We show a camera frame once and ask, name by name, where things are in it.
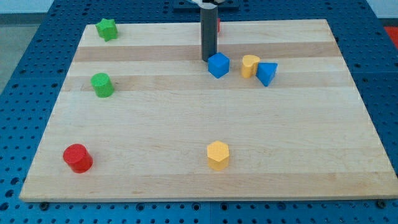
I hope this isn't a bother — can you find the blue cube block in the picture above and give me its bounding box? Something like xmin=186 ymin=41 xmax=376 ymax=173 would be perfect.
xmin=208 ymin=52 xmax=230 ymax=78

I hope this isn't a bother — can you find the yellow heart block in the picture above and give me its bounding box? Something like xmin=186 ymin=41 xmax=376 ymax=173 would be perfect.
xmin=241 ymin=55 xmax=261 ymax=78

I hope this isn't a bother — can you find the yellow hexagon block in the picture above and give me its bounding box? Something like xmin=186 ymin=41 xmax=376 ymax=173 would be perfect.
xmin=207 ymin=141 xmax=229 ymax=171

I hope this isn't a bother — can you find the light wooden board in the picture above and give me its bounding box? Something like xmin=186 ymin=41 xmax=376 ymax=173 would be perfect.
xmin=20 ymin=19 xmax=397 ymax=202

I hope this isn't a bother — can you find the blue triangular prism block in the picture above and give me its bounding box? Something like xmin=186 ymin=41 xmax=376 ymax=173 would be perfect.
xmin=256 ymin=62 xmax=278 ymax=86

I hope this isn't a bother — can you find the red block behind rod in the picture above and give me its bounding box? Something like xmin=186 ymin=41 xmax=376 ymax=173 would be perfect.
xmin=217 ymin=18 xmax=221 ymax=34

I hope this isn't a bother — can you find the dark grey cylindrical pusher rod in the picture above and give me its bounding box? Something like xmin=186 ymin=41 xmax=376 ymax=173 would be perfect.
xmin=199 ymin=2 xmax=218 ymax=62

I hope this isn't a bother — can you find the green cylinder block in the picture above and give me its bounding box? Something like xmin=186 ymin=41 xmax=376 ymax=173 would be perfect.
xmin=90 ymin=73 xmax=114 ymax=98

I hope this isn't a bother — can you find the green star block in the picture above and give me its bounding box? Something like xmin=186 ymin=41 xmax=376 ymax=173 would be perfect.
xmin=95 ymin=19 xmax=118 ymax=42

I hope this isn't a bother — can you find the red cylinder block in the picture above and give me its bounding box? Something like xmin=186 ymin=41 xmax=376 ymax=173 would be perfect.
xmin=63 ymin=144 xmax=93 ymax=174

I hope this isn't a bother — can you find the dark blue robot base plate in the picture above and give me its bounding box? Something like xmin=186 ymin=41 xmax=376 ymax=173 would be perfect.
xmin=170 ymin=0 xmax=241 ymax=12

